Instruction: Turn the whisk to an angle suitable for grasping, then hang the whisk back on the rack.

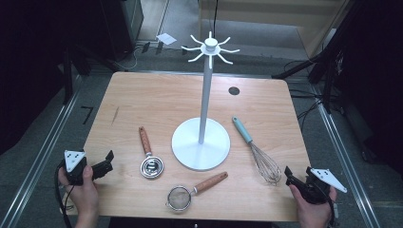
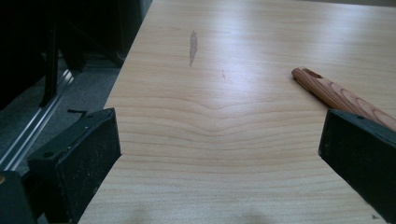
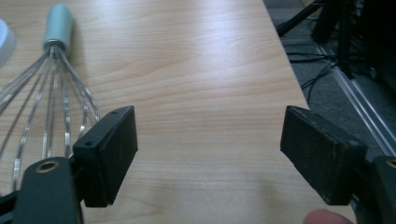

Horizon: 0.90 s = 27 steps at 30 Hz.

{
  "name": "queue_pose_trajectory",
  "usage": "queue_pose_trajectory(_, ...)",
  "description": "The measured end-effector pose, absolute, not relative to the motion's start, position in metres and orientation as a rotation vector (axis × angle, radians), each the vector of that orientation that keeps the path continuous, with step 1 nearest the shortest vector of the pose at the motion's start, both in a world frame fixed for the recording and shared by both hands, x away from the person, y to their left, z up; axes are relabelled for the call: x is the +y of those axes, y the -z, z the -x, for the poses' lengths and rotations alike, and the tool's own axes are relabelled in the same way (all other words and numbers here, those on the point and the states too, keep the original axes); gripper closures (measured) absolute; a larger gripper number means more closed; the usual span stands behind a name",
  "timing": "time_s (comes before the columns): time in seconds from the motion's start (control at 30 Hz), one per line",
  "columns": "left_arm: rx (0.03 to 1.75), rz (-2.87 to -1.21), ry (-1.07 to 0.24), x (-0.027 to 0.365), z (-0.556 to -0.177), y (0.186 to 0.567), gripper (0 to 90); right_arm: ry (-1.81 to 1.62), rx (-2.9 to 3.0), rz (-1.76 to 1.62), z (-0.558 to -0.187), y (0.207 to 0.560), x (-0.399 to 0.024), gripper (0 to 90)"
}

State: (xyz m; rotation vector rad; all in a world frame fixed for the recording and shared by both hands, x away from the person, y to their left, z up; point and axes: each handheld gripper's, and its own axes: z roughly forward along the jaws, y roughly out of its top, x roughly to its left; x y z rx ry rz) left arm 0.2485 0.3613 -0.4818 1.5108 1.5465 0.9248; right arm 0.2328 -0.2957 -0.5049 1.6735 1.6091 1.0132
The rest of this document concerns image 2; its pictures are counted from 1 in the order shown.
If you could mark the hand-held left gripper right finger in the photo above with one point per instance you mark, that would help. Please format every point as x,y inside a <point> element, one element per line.
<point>361,155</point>

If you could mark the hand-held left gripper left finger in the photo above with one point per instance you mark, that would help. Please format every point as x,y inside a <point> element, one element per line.
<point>84,161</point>

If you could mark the black stand leg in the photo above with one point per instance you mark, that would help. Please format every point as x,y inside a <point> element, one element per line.
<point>51,68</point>

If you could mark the metal floor rail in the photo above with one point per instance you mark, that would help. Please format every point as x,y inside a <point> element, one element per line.
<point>34,130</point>

